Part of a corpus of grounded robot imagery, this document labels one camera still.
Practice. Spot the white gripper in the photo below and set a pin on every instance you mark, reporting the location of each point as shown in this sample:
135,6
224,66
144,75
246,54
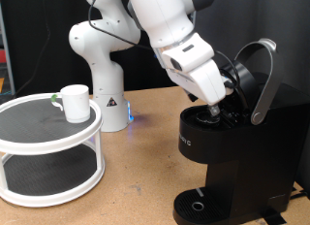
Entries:
200,82

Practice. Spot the black reusable coffee pod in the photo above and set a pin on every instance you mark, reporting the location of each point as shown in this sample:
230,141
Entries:
203,119

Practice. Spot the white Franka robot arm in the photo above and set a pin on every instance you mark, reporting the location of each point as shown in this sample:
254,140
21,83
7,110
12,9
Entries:
106,73

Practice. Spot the black Keurig coffee machine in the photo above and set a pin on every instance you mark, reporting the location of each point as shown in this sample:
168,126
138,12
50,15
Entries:
252,160

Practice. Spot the black Keurig drip tray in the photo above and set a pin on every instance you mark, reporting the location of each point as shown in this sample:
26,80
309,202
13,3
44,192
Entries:
187,205

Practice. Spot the white mug with green tape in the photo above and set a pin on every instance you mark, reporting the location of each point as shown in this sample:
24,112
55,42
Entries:
77,105

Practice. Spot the white two-tier turntable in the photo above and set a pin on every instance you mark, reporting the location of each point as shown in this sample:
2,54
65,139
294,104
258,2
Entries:
48,147

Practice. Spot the red background object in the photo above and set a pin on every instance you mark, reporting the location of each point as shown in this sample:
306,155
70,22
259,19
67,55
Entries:
2,56

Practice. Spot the aluminium frame post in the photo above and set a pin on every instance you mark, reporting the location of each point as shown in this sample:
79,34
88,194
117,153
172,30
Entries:
194,21

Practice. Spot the grey slanted frame post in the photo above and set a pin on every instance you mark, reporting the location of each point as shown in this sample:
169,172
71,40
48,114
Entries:
10,68

